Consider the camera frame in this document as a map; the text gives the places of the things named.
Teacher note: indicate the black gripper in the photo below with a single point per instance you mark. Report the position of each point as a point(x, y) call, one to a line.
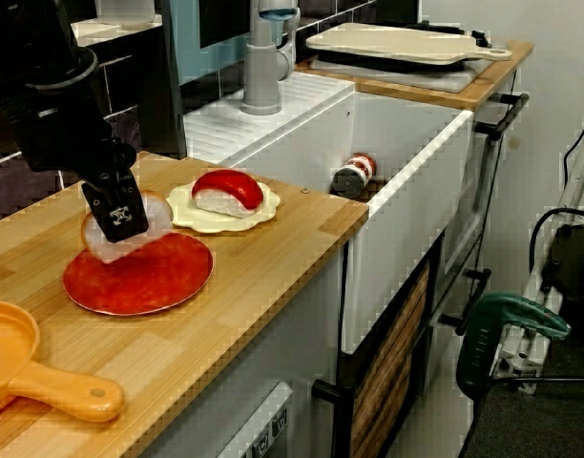
point(68, 138)

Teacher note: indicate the orange bowl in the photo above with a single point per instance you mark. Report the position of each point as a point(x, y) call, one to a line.
point(15, 353)

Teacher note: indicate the red-labelled toy can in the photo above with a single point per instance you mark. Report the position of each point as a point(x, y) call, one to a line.
point(351, 181)

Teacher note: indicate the green power tool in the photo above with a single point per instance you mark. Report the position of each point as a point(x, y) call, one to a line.
point(506, 310)

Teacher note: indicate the aluminium frame rail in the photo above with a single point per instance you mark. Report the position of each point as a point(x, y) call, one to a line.
point(535, 291)

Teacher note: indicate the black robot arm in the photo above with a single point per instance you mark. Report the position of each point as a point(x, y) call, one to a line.
point(25, 38)

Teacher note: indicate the white toy sink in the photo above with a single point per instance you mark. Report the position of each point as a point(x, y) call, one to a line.
point(406, 267)

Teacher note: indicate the red-topped toy sushi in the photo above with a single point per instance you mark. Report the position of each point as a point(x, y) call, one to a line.
point(230, 186)

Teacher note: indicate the white cup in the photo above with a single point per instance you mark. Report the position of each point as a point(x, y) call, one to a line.
point(125, 12)

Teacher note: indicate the white kitchen cabinet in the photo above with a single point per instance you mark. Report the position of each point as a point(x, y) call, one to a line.
point(316, 324)

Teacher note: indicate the grey toy dishwasher front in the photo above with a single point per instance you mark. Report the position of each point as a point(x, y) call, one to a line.
point(254, 429)

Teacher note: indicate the grey toy faucet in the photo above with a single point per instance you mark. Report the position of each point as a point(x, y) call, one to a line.
point(261, 71)

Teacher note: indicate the black box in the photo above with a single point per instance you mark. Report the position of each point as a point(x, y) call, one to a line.
point(578, 257)

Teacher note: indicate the thin black rod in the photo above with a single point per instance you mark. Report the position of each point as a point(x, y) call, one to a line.
point(559, 380)

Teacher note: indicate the wooden slat drawer front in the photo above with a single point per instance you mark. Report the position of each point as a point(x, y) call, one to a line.
point(387, 362)

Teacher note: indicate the grey toy stove top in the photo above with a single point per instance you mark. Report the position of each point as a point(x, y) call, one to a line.
point(444, 81)

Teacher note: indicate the cream flower-shaped plate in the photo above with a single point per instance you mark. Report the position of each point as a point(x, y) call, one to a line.
point(268, 205)

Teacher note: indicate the orange-topped toy sushi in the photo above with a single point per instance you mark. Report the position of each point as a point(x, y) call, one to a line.
point(156, 214)

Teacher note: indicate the red round plate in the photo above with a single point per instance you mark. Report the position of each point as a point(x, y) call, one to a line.
point(144, 281)

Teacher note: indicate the cream cutting board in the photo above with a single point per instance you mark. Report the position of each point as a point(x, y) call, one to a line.
point(392, 43)

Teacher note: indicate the small black stove knob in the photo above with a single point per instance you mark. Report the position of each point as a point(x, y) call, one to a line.
point(481, 38)

